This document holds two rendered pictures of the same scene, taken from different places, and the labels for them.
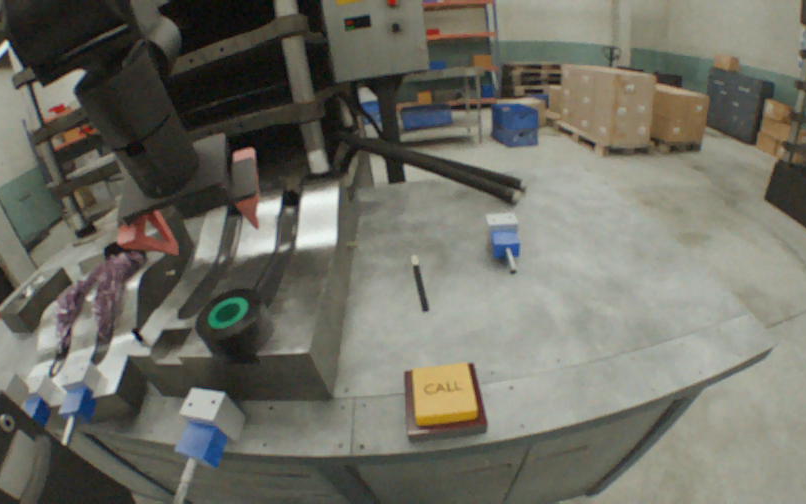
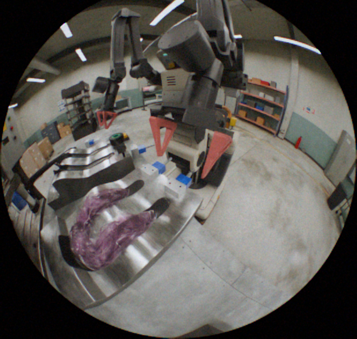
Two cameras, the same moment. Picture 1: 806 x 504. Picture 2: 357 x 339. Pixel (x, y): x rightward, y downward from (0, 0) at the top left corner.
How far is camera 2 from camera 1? 0.77 m
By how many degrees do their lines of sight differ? 94
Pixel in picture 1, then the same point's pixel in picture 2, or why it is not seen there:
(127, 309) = (110, 186)
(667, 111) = (42, 149)
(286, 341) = not seen: hidden behind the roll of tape
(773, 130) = (62, 130)
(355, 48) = (8, 152)
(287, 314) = not seen: hidden behind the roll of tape
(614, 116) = (35, 162)
